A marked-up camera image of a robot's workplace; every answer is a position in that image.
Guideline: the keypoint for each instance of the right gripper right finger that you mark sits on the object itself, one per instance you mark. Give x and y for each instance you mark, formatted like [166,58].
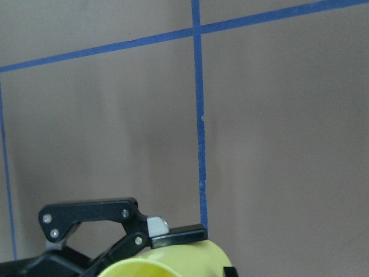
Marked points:
[230,272]

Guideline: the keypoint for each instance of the yellow plastic cup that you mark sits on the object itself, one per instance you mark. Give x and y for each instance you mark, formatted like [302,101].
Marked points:
[203,258]

